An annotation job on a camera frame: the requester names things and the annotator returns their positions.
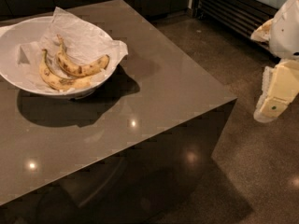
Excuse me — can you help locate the dark slatted appliance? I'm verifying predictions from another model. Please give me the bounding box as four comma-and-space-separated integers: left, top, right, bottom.
194, 0, 287, 44

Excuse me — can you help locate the white bowl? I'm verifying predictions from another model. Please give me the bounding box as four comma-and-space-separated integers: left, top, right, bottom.
0, 16, 127, 99

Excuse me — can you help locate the white paper liner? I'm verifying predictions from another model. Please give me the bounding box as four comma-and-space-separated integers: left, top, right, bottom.
0, 7, 128, 99

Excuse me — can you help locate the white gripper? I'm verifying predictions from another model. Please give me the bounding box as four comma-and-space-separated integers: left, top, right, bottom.
250, 0, 299, 123

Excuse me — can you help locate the spotted yellow banana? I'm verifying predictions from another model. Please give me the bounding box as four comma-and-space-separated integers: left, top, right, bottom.
39, 49, 91, 91
56, 35, 110, 77

